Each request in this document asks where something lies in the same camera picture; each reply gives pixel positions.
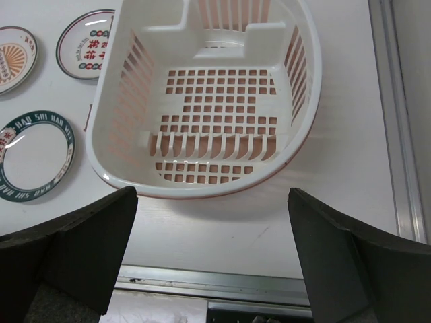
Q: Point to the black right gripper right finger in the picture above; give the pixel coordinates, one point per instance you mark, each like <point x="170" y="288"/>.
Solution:
<point x="354" y="272"/>

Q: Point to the plate with red characters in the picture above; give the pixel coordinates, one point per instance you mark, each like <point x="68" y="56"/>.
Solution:
<point x="82" y="45"/>

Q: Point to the plate with orange sunburst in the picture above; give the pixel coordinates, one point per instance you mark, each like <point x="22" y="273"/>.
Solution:
<point x="19" y="54"/>

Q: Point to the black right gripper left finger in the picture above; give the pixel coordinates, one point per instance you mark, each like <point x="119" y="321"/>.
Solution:
<point x="68" y="266"/>

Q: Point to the white pink dish rack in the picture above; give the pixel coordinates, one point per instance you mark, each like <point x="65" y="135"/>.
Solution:
<point x="204" y="98"/>

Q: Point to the aluminium table edge rail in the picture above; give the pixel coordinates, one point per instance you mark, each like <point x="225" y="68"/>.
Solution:
<point x="404" y="177"/>

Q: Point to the green rimmed white plate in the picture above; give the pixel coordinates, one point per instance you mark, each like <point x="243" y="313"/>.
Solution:
<point x="37" y="150"/>

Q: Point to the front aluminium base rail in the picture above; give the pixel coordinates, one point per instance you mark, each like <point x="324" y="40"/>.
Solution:
<point x="251" y="288"/>

